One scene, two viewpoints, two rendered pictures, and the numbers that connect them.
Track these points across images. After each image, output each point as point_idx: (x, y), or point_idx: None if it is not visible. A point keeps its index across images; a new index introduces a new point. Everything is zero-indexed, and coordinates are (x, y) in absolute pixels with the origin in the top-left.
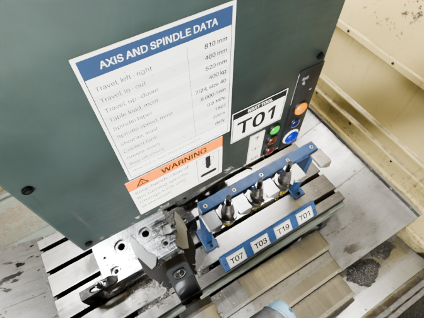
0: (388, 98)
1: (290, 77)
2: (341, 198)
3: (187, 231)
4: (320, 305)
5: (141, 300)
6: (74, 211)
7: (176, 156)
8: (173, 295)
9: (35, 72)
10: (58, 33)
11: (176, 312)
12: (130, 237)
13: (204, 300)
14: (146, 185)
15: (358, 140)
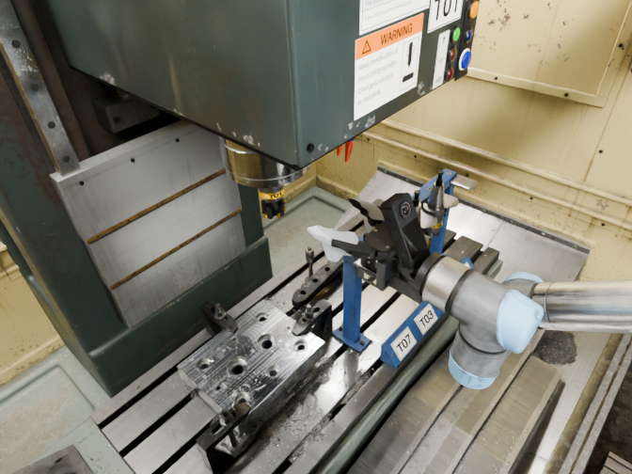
0: (503, 121)
1: None
2: (495, 253)
3: (377, 206)
4: (529, 395)
5: (289, 441)
6: (316, 59)
7: (393, 19)
8: (336, 419)
9: None
10: None
11: (347, 444)
12: (309, 228)
13: (437, 252)
14: (367, 58)
15: (484, 192)
